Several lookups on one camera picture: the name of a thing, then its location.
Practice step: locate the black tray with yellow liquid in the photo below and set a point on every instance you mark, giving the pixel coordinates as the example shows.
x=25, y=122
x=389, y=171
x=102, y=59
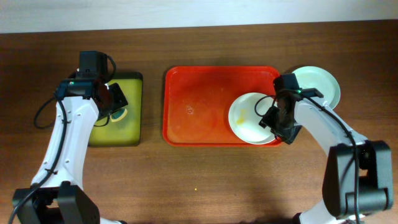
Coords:
x=126, y=132

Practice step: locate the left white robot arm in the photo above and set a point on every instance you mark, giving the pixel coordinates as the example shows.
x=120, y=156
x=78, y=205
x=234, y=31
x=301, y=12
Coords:
x=56, y=192

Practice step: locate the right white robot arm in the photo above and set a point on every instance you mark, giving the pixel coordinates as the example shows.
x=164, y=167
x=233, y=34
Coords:
x=358, y=177

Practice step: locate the green yellow sponge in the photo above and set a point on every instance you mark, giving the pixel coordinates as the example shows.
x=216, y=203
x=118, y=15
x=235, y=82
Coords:
x=118, y=115

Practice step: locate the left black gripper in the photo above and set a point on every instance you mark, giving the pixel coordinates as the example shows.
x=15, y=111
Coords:
x=117, y=97

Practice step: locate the white cream plate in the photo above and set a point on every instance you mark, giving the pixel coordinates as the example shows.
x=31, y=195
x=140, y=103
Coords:
x=244, y=116

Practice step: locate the red plastic tray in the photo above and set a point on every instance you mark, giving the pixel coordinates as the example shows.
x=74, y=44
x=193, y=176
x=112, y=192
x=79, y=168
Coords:
x=197, y=101

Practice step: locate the mint green plate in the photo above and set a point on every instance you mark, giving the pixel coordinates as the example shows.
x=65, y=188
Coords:
x=322, y=80

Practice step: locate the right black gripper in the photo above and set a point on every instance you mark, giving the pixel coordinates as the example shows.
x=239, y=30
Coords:
x=289, y=134

